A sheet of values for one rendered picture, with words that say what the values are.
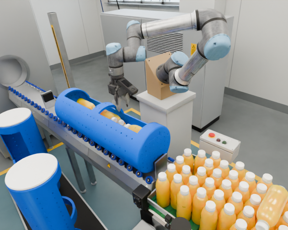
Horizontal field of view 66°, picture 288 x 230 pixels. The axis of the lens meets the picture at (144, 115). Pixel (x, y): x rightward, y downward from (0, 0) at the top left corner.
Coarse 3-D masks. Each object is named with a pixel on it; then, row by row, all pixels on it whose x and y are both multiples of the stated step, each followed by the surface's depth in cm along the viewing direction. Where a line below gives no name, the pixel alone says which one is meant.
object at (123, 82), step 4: (120, 80) 115; (124, 80) 116; (120, 84) 115; (124, 84) 114; (128, 84) 115; (132, 84) 116; (124, 88) 114; (128, 88) 113; (132, 88) 113; (136, 88) 115; (128, 92) 114; (132, 92) 112; (136, 92) 115
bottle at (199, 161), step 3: (198, 156) 117; (204, 156) 117; (195, 159) 119; (198, 159) 117; (201, 159) 117; (204, 159) 117; (195, 162) 119; (198, 162) 117; (201, 162) 117; (204, 162) 117; (195, 165) 120; (198, 165) 118; (201, 165) 117; (195, 168) 121; (195, 171) 122
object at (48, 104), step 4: (44, 92) 202; (48, 92) 203; (44, 96) 199; (48, 96) 202; (52, 96) 205; (44, 100) 202; (48, 100) 204; (52, 100) 208; (44, 104) 204; (48, 104) 206; (52, 104) 209; (48, 108) 208
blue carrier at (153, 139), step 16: (64, 96) 160; (80, 96) 178; (64, 112) 156; (80, 112) 144; (96, 112) 137; (112, 112) 163; (80, 128) 146; (96, 128) 133; (112, 128) 125; (144, 128) 117; (160, 128) 119; (112, 144) 125; (128, 144) 116; (144, 144) 113; (160, 144) 125; (128, 160) 119; (144, 160) 118
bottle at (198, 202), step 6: (198, 198) 97; (204, 198) 96; (192, 204) 101; (198, 204) 97; (204, 204) 96; (192, 210) 102; (198, 210) 98; (192, 216) 104; (198, 216) 101; (198, 222) 103
